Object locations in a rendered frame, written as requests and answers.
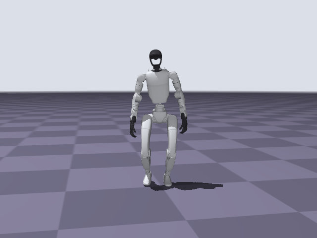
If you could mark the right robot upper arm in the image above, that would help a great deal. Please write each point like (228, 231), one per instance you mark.
(139, 85)

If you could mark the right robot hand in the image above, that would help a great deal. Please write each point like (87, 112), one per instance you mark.
(132, 126)

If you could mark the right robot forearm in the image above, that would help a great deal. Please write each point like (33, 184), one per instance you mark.
(134, 110)

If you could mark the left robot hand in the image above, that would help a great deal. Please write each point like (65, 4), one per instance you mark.
(184, 123)

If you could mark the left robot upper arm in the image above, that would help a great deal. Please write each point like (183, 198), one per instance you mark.
(176, 83)

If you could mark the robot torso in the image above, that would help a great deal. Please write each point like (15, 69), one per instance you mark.
(158, 91)

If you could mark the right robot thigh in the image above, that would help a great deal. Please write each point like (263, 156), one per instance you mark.
(146, 126)

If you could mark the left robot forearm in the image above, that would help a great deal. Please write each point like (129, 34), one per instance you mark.
(181, 103)

